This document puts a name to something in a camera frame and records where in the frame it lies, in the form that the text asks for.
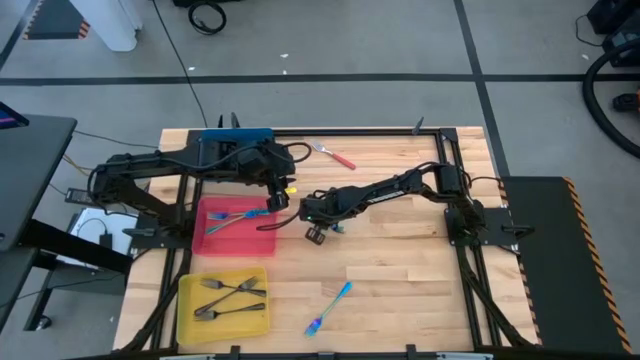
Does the black desk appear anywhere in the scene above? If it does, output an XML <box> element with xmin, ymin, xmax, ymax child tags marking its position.
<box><xmin>0</xmin><ymin>113</ymin><xmax>135</xmax><ymax>334</ymax></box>

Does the thick black hose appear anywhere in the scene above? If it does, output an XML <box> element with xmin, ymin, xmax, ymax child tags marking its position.
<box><xmin>582</xmin><ymin>38</ymin><xmax>640</xmax><ymax>160</ymax></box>

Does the black and orange caster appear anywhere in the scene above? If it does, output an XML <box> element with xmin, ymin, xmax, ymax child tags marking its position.
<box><xmin>612</xmin><ymin>88</ymin><xmax>640</xmax><ymax>114</ymax></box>

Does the long black floor cable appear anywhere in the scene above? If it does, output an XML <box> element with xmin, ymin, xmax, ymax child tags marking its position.
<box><xmin>151</xmin><ymin>0</ymin><xmax>210</xmax><ymax>129</ymax></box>

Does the pink plastic bin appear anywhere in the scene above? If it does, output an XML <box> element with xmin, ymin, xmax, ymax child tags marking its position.
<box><xmin>191</xmin><ymin>194</ymin><xmax>279</xmax><ymax>258</ymax></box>

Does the black aluminium table frame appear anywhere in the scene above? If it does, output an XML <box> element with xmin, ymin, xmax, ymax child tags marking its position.
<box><xmin>112</xmin><ymin>127</ymin><xmax>539</xmax><ymax>360</ymax></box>

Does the black power adapter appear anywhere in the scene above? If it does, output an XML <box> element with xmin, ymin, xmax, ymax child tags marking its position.
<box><xmin>63</xmin><ymin>186</ymin><xmax>105</xmax><ymax>207</ymax></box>

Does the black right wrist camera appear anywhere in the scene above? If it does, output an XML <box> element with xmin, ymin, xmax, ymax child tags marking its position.
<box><xmin>304</xmin><ymin>223</ymin><xmax>328</xmax><ymax>247</ymax></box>

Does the coiled black cable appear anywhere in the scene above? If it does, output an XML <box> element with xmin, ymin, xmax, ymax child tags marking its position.
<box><xmin>187</xmin><ymin>1</ymin><xmax>228</xmax><ymax>37</ymax></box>

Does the black mat with striped edge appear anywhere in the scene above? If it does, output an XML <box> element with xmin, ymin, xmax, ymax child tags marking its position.
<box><xmin>21</xmin><ymin>0</ymin><xmax>92</xmax><ymax>40</ymax></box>

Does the laptop screen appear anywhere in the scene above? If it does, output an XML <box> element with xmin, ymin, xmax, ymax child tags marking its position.
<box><xmin>0</xmin><ymin>101</ymin><xmax>30</xmax><ymax>131</ymax></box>

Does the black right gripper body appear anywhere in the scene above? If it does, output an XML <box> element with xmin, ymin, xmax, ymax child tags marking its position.
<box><xmin>307</xmin><ymin>188</ymin><xmax>349</xmax><ymax>225</ymax></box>

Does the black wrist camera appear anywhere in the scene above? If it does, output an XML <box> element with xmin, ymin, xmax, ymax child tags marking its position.
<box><xmin>265</xmin><ymin>187</ymin><xmax>291</xmax><ymax>215</ymax></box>
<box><xmin>304</xmin><ymin>223</ymin><xmax>328</xmax><ymax>247</ymax></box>

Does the black equipment case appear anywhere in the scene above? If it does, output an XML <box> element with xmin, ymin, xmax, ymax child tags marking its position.
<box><xmin>586</xmin><ymin>0</ymin><xmax>640</xmax><ymax>70</ymax></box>

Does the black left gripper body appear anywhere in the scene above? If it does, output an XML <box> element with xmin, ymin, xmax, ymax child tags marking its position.
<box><xmin>232</xmin><ymin>138</ymin><xmax>297</xmax><ymax>190</ymax></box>

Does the blue plastic bin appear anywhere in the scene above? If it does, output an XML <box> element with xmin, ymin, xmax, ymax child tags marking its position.
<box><xmin>197</xmin><ymin>127</ymin><xmax>275</xmax><ymax>144</ymax></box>

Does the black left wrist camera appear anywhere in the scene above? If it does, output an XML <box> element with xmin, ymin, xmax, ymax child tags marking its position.
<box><xmin>265</xmin><ymin>187</ymin><xmax>291</xmax><ymax>215</ymax></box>

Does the red-handled silver fork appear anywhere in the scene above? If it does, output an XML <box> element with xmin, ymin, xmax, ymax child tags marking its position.
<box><xmin>310</xmin><ymin>139</ymin><xmax>358</xmax><ymax>172</ymax></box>

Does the white round column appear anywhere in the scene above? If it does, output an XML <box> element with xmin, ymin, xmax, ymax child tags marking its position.
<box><xmin>68</xmin><ymin>0</ymin><xmax>145</xmax><ymax>53</ymax></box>

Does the yellow plastic bin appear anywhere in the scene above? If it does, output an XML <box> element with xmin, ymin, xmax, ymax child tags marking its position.
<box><xmin>175</xmin><ymin>267</ymin><xmax>272</xmax><ymax>346</ymax></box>

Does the black computer case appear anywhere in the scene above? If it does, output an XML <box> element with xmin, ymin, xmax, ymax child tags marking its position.
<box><xmin>172</xmin><ymin>0</ymin><xmax>245</xmax><ymax>8</ymax></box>

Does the white box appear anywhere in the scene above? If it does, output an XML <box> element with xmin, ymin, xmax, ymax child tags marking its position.
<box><xmin>68</xmin><ymin>206</ymin><xmax>140</xmax><ymax>270</ymax></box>

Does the black platform with striped edge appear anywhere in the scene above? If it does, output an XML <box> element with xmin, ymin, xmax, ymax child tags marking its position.
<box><xmin>499</xmin><ymin>174</ymin><xmax>635</xmax><ymax>355</ymax></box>

